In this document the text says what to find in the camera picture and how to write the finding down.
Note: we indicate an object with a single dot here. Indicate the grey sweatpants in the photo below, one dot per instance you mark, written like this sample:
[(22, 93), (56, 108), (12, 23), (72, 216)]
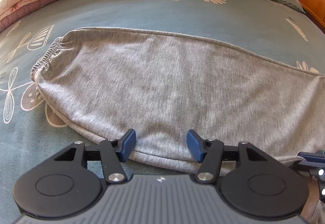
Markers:
[(104, 81)]

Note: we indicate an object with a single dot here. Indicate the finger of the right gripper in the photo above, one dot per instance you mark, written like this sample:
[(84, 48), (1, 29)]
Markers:
[(313, 163)]

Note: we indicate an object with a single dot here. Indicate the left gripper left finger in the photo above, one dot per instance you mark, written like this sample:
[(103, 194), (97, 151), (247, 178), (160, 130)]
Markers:
[(115, 152)]

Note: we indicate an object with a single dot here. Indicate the blue floral bed sheet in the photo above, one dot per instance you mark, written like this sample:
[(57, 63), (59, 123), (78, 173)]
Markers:
[(30, 132)]

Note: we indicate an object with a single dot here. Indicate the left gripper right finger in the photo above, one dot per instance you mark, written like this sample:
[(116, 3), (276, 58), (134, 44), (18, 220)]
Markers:
[(208, 153)]

